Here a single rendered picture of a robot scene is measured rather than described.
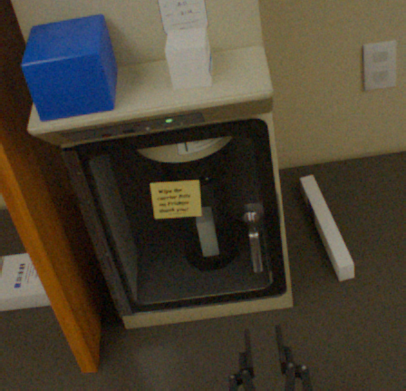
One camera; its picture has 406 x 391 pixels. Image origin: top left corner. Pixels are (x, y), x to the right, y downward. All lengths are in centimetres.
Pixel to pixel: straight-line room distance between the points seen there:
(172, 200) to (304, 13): 53
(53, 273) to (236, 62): 45
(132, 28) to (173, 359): 63
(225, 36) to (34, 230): 40
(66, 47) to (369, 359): 75
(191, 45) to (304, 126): 77
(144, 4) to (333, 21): 62
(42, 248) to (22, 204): 9
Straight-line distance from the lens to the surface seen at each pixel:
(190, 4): 101
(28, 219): 113
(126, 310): 139
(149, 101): 97
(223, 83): 97
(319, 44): 157
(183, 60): 95
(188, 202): 119
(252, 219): 121
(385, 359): 135
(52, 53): 94
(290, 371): 108
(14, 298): 153
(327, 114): 167
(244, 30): 103
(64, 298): 125
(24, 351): 149
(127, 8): 101
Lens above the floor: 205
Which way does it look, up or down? 41 degrees down
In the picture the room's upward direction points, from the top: 11 degrees counter-clockwise
